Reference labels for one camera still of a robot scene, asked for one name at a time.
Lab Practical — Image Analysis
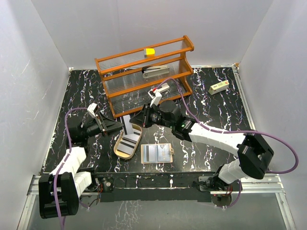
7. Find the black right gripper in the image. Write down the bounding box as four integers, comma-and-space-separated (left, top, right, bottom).
130, 103, 174, 129

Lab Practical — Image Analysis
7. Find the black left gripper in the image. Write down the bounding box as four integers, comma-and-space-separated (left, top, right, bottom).
82, 112, 124, 138

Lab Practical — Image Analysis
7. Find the white card stack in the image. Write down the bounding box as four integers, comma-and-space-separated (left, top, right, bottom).
117, 131, 141, 155

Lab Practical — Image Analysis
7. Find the beige card box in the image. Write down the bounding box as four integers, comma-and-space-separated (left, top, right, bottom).
113, 124, 142, 160

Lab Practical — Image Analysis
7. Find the silver patterned credit card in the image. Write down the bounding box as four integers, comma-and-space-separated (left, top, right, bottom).
157, 144, 171, 162

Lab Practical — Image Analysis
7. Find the pink leather card holder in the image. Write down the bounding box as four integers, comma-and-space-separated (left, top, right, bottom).
141, 143, 174, 164

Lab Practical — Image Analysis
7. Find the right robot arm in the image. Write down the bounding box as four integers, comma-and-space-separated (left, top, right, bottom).
130, 100, 274, 190

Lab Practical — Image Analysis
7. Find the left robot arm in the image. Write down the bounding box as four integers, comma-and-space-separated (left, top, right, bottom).
38, 113, 123, 219

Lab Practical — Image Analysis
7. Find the small white stapler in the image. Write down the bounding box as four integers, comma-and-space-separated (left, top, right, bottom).
149, 83, 170, 96

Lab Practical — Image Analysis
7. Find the orange wooden shelf rack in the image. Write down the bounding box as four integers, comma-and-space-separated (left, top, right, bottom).
95, 35, 194, 118

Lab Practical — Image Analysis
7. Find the large grey black stapler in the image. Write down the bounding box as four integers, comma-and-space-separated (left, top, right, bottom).
142, 65, 169, 79

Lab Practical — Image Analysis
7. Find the yellow grey tape dispenser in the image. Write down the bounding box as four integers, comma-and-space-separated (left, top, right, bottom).
144, 48, 155, 58

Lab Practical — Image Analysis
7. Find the white staples box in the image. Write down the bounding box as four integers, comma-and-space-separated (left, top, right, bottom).
209, 80, 229, 95

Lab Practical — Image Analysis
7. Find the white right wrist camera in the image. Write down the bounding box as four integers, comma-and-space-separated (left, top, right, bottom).
148, 88, 162, 107

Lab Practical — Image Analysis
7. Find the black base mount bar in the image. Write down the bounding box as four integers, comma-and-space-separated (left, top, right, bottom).
96, 172, 213, 202

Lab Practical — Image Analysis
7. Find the aluminium frame rail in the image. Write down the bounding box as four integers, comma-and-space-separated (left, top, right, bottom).
232, 63, 297, 230

